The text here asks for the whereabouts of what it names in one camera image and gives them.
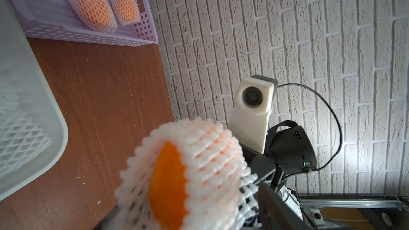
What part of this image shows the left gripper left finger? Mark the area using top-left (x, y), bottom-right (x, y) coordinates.
top-left (95, 206), bottom-right (123, 230)

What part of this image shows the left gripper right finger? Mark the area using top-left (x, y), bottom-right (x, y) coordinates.
top-left (257, 183), bottom-right (308, 230)

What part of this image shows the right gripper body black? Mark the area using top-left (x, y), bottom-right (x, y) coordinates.
top-left (241, 144), bottom-right (284, 192)

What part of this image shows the orange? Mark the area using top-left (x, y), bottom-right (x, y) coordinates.
top-left (107, 118), bottom-right (258, 230)
top-left (110, 0), bottom-right (140, 26)
top-left (68, 0), bottom-right (118, 34)

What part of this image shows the white foam net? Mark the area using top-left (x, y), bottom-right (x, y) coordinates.
top-left (1, 83), bottom-right (52, 177)

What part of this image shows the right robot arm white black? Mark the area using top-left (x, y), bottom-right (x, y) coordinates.
top-left (241, 120), bottom-right (317, 192)

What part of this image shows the white plastic tub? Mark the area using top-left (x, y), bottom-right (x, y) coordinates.
top-left (1, 0), bottom-right (68, 200)

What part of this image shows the purple perforated plastic basket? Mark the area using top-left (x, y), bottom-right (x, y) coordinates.
top-left (0, 0), bottom-right (159, 47)

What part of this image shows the aluminium mounting rail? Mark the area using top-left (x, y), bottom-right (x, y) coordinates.
top-left (300, 194), bottom-right (409, 230)

